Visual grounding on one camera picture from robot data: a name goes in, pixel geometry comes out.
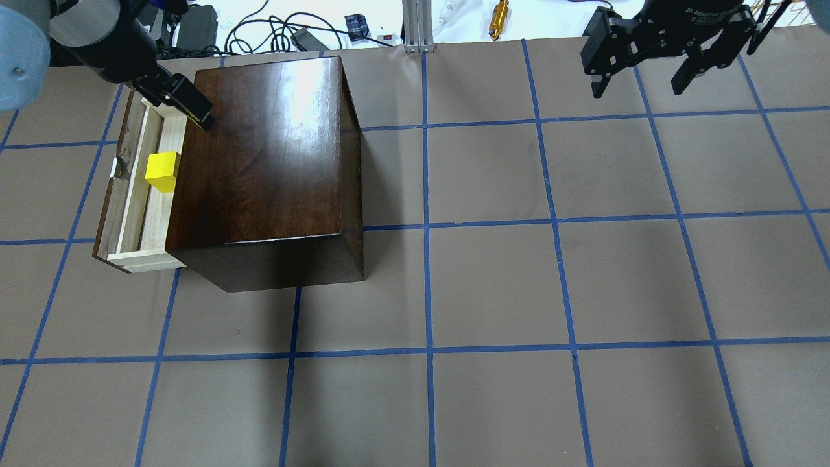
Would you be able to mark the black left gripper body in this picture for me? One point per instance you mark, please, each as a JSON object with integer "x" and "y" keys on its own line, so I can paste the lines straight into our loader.
{"x": 115, "y": 57}

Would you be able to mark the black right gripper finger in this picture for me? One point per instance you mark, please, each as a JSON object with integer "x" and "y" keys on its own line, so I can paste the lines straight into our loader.
{"x": 600, "y": 79}
{"x": 688, "y": 74}

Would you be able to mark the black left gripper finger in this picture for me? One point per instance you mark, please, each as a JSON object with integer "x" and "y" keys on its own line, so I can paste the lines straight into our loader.
{"x": 204, "y": 120}

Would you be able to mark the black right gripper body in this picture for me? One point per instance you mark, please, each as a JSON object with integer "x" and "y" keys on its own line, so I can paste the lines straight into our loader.
{"x": 708, "y": 14}

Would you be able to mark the yellow block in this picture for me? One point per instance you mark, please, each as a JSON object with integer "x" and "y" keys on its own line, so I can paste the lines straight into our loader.
{"x": 162, "y": 171}

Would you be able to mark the white drawer handle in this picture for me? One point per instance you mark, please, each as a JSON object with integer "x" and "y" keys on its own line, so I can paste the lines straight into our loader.
{"x": 120, "y": 168}

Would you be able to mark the light wooden drawer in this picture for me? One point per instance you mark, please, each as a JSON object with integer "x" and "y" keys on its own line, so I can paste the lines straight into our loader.
{"x": 134, "y": 219}

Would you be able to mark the dark wooden drawer cabinet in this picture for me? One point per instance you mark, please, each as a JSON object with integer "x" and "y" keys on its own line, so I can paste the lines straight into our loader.
{"x": 270, "y": 197}

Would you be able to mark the black power brick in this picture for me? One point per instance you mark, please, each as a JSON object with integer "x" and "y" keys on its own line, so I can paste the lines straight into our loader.
{"x": 197, "y": 29}

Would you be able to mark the aluminium profile post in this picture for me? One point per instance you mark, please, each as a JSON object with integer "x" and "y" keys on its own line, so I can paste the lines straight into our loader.
{"x": 418, "y": 26}

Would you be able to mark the white power switch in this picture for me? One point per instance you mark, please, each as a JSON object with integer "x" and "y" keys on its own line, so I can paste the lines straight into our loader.
{"x": 386, "y": 36}

